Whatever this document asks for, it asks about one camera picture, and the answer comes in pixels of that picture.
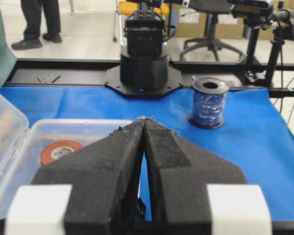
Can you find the cardboard box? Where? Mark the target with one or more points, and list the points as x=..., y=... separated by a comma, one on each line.
x=193, y=24

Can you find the blue wire spool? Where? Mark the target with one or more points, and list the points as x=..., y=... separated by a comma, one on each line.
x=208, y=102

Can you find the grey office chair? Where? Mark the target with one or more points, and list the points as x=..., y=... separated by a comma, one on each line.
x=213, y=8

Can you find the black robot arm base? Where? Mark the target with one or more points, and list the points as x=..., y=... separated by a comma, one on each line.
x=144, y=68

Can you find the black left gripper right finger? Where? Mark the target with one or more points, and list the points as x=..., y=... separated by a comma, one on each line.
x=195, y=192

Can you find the black camera tripod stand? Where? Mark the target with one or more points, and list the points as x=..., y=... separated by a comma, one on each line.
x=260, y=14

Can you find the yellow chair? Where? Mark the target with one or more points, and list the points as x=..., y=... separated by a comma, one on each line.
x=127, y=14

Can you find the clear plastic toolbox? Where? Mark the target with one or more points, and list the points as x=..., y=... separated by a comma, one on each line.
x=21, y=144

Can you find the black aluminium frame rail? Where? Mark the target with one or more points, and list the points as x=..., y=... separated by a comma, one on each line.
x=105, y=73

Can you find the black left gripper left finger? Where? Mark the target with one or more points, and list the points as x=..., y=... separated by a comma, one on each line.
x=82, y=193

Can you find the person in black trousers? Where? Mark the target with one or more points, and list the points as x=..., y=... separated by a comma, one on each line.
x=32, y=11

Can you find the orange tape roll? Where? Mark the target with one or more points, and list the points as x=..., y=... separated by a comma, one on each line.
x=58, y=149

